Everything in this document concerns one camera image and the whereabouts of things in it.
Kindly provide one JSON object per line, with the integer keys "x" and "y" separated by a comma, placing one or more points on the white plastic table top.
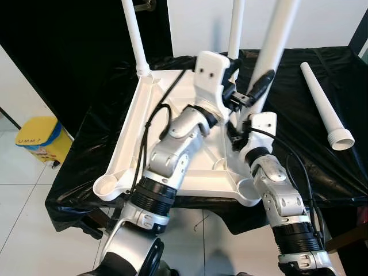
{"x": 207, "y": 181}

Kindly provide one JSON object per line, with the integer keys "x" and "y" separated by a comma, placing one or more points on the black plastic table cloth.
{"x": 322, "y": 178}

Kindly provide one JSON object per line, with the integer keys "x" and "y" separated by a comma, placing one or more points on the grey robot right foot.
{"x": 238, "y": 273}

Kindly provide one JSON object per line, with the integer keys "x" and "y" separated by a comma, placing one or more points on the grey robot foot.
{"x": 165, "y": 269}
{"x": 238, "y": 273}

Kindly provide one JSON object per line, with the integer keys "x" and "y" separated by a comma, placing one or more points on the pink plastic bag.
{"x": 363, "y": 215}

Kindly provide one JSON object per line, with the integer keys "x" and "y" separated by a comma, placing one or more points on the dark brown wooden beam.
{"x": 98, "y": 225}
{"x": 348, "y": 237}

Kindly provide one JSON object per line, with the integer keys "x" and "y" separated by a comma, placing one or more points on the grey robot left foot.
{"x": 165, "y": 269}

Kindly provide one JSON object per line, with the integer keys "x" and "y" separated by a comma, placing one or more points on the yellow box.
{"x": 40, "y": 141}

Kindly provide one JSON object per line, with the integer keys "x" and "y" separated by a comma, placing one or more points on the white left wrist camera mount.
{"x": 210, "y": 75}

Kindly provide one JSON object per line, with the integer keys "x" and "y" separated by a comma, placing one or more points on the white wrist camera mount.
{"x": 261, "y": 123}
{"x": 210, "y": 75}

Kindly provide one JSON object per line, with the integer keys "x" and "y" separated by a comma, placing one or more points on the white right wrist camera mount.
{"x": 261, "y": 123}

